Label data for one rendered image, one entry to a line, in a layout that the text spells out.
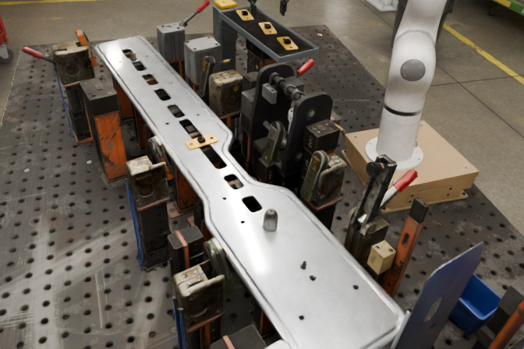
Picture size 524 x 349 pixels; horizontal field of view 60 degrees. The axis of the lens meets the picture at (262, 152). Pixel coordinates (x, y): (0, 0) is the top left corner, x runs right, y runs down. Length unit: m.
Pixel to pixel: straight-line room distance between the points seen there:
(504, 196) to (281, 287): 2.18
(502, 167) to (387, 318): 2.33
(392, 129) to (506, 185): 1.63
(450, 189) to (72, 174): 1.25
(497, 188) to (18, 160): 2.46
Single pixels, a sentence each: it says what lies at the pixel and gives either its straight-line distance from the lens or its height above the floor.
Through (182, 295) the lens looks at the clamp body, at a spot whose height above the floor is 1.04.
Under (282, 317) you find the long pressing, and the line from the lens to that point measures 0.88.
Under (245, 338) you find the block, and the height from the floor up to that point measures 0.98.
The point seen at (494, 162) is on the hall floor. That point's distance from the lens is 3.18.
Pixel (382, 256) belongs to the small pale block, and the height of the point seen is 1.06.
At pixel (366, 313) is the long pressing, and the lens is 0.91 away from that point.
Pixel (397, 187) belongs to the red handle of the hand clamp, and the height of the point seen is 1.12.
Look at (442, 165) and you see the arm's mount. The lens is 1.60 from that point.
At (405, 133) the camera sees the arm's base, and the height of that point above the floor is 0.92.
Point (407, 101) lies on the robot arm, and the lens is 1.43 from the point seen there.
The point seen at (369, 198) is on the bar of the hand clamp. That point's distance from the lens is 0.93.
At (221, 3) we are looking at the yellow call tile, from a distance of 1.65.
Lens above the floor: 1.74
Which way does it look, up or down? 39 degrees down
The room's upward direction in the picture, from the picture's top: 4 degrees clockwise
